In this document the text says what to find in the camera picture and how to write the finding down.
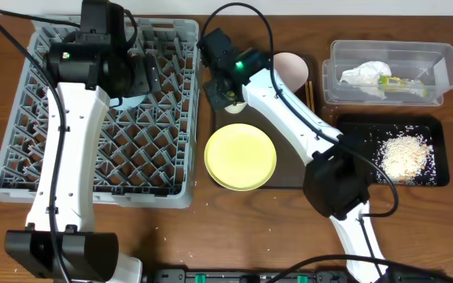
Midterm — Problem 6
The dark brown serving tray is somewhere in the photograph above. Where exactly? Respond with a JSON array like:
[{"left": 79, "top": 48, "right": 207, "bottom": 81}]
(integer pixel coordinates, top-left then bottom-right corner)
[{"left": 212, "top": 51, "right": 320, "bottom": 189}]

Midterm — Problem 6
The wooden chopstick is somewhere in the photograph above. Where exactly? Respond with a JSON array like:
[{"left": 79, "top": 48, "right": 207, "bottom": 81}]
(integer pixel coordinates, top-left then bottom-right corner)
[
  {"left": 307, "top": 81, "right": 315, "bottom": 112},
  {"left": 304, "top": 81, "right": 313, "bottom": 111}
]

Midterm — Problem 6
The grey plastic dish rack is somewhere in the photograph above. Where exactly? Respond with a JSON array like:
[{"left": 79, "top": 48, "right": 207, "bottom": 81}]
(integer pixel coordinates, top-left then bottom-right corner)
[{"left": 0, "top": 18, "right": 201, "bottom": 208}]

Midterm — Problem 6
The yellow plastic plate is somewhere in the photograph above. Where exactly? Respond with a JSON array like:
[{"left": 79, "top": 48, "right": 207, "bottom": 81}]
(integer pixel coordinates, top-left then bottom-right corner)
[{"left": 204, "top": 123, "right": 277, "bottom": 192}]

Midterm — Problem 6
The pink plastic bowl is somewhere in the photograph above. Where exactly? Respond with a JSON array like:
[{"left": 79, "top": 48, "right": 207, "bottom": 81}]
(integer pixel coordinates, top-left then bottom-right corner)
[{"left": 274, "top": 53, "right": 309, "bottom": 93}]

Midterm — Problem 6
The pile of white rice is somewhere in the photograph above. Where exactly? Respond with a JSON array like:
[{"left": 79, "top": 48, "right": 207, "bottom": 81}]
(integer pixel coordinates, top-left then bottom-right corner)
[{"left": 374, "top": 134, "right": 436, "bottom": 185}]

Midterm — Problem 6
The green yellow snack wrapper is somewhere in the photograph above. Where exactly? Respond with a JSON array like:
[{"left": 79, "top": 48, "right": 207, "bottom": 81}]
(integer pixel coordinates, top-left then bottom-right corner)
[{"left": 378, "top": 75, "right": 429, "bottom": 97}]

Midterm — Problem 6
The light blue plastic bowl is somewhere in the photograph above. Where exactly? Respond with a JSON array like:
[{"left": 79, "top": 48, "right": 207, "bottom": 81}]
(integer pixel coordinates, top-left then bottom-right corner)
[{"left": 109, "top": 94, "right": 147, "bottom": 111}]

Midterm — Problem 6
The clear plastic waste bin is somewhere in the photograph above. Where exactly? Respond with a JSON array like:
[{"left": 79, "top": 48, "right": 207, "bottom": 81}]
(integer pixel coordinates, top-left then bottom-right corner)
[{"left": 322, "top": 40, "right": 453, "bottom": 106}]

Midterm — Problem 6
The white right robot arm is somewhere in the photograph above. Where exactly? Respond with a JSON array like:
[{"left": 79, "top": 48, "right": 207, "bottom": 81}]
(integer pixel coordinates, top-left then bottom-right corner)
[{"left": 197, "top": 28, "right": 388, "bottom": 282}]

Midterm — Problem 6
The cream plastic cup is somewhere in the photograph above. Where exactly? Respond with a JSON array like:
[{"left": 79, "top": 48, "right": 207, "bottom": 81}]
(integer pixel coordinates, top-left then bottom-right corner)
[{"left": 225, "top": 101, "right": 247, "bottom": 115}]

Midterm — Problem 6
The white paper napkin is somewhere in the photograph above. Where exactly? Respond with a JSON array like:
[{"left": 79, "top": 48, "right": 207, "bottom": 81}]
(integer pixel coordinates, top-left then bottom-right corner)
[{"left": 340, "top": 61, "right": 392, "bottom": 100}]

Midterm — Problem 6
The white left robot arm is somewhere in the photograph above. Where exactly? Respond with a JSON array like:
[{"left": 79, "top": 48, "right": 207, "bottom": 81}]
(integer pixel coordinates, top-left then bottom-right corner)
[{"left": 5, "top": 1, "right": 158, "bottom": 282}]

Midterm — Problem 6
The black food waste tray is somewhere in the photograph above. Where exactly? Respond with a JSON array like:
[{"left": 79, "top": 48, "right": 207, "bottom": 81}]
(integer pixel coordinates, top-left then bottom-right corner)
[{"left": 337, "top": 114, "right": 450, "bottom": 186}]

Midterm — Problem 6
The black power cable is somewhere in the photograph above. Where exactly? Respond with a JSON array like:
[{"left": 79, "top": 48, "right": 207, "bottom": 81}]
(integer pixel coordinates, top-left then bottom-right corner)
[{"left": 198, "top": 2, "right": 453, "bottom": 283}]

